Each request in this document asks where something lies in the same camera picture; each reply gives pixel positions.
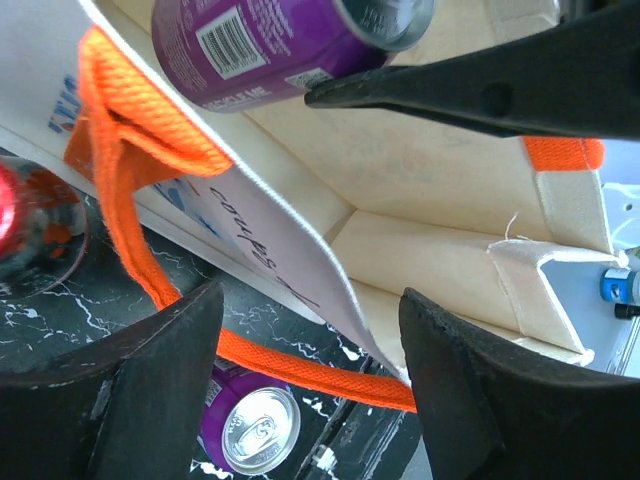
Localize purple soda can front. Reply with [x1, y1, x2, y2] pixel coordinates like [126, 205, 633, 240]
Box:
[198, 358, 301, 476]

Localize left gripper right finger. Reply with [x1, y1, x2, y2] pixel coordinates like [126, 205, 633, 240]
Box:
[399, 288, 639, 479]

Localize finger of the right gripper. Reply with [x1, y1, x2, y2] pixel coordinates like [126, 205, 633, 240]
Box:
[304, 1, 639, 140]

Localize beige canvas bag orange handles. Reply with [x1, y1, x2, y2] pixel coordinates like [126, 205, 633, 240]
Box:
[1, 1, 624, 411]

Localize white board wooden frame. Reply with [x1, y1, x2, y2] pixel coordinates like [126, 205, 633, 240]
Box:
[543, 140, 639, 378]

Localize glass cola bottle red cap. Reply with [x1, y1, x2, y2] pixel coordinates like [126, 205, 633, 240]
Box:
[1, 155, 89, 300]

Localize purple soda can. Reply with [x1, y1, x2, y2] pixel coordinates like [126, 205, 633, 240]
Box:
[198, 358, 301, 476]
[151, 0, 435, 113]

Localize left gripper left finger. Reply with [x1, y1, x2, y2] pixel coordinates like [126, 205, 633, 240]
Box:
[1, 281, 224, 479]

